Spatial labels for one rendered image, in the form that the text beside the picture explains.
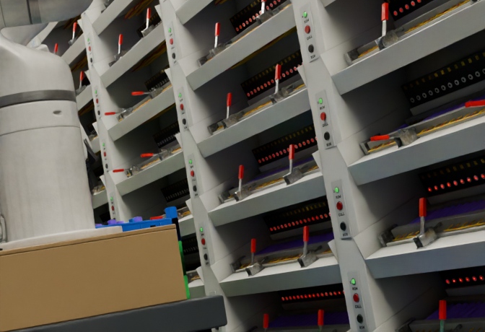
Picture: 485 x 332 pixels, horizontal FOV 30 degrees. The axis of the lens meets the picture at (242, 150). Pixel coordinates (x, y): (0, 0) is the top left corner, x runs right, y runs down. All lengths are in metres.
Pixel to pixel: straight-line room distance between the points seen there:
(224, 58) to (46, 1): 1.14
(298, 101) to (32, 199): 0.96
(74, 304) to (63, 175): 0.18
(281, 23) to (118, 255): 1.06
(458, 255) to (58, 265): 0.79
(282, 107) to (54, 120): 0.96
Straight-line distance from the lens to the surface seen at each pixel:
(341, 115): 1.88
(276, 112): 2.10
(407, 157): 1.71
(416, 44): 1.67
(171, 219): 2.07
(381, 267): 1.82
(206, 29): 2.60
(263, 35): 2.14
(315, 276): 2.03
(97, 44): 3.24
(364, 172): 1.83
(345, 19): 1.96
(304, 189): 2.02
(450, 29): 1.61
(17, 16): 1.25
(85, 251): 1.12
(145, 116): 2.85
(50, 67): 1.21
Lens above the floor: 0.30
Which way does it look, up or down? 8 degrees up
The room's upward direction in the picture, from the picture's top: 10 degrees counter-clockwise
